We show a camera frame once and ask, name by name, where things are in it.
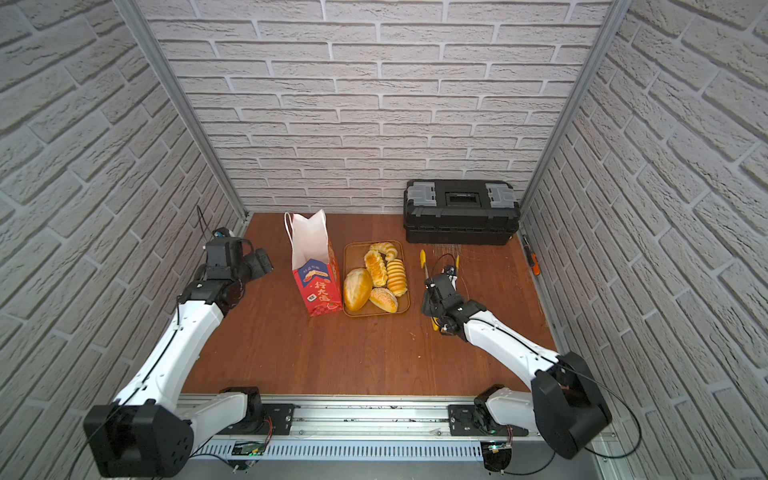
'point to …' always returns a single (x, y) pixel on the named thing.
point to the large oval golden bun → (357, 287)
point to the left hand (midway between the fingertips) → (254, 253)
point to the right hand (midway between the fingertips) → (440, 299)
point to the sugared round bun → (384, 299)
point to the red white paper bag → (314, 265)
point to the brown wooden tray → (353, 257)
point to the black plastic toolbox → (464, 212)
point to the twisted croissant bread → (389, 250)
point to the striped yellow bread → (396, 277)
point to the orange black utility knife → (535, 268)
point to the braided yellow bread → (376, 268)
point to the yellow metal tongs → (423, 262)
